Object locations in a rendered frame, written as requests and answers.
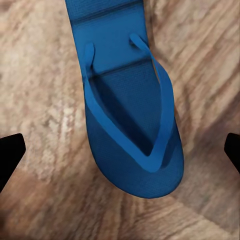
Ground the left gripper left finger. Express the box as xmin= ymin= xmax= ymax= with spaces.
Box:
xmin=0 ymin=133 xmax=26 ymax=193

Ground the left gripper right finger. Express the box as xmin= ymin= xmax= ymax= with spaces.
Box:
xmin=224 ymin=133 xmax=240 ymax=173

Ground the sandal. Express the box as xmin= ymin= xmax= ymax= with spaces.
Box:
xmin=65 ymin=0 xmax=184 ymax=199

